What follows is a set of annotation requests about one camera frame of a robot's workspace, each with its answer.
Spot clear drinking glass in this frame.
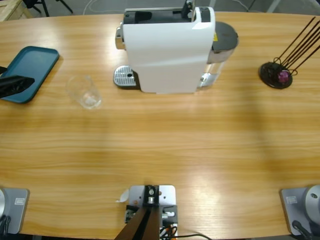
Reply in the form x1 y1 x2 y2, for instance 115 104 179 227
65 74 103 110

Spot silver coffee machine lever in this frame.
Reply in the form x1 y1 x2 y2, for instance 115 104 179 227
181 0 196 20

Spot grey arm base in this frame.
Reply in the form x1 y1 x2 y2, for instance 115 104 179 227
0 187 30 235
279 184 320 236

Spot white capsule coffee machine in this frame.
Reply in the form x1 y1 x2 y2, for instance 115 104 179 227
113 6 217 95

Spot purple coffee capsule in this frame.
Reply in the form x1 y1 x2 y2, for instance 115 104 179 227
277 70 290 83

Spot teal plastic tray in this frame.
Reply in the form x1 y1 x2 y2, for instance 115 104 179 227
0 45 61 105

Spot wooden crate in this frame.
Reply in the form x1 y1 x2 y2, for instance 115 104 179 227
0 0 33 22

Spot black tripod legs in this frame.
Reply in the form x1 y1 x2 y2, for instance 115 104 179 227
23 0 74 17

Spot metal drip tray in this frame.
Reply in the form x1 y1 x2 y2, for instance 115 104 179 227
113 65 141 90

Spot white paper tab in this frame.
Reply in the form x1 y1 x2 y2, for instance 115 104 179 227
115 189 130 203

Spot clear water tank dark lid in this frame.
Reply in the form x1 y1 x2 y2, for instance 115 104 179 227
206 21 240 88

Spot black capsule holder with rods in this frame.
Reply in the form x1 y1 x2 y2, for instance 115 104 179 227
258 16 320 89

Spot white floor cable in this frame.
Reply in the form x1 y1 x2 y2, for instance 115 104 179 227
83 0 116 15

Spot black base cable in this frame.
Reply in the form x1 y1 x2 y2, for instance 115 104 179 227
0 215 11 236
291 220 315 240

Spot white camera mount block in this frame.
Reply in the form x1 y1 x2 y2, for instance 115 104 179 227
124 184 179 240

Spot dark camera post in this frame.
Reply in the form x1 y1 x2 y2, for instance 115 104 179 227
114 184 161 240

